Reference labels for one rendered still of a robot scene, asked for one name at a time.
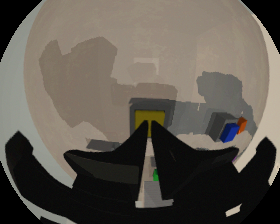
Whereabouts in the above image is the green button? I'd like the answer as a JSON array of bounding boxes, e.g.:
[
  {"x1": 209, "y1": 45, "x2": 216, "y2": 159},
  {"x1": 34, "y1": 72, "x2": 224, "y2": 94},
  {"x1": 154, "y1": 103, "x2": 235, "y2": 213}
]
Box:
[{"x1": 148, "y1": 156, "x2": 159, "y2": 181}]

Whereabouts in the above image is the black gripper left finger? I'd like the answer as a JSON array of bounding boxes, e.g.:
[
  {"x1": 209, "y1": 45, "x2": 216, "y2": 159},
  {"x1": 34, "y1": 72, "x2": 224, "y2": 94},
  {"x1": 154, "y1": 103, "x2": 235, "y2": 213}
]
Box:
[{"x1": 63, "y1": 120, "x2": 148, "y2": 201}]

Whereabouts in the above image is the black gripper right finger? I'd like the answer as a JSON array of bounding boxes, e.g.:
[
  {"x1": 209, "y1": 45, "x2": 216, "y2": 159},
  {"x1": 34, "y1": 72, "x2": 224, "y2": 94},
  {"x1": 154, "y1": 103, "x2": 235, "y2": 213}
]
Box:
[{"x1": 151, "y1": 120, "x2": 240, "y2": 201}]

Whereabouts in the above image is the yellow button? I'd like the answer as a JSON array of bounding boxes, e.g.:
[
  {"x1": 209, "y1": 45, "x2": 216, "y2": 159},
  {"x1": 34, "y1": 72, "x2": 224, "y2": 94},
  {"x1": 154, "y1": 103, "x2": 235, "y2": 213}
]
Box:
[{"x1": 128, "y1": 97, "x2": 171, "y2": 139}]

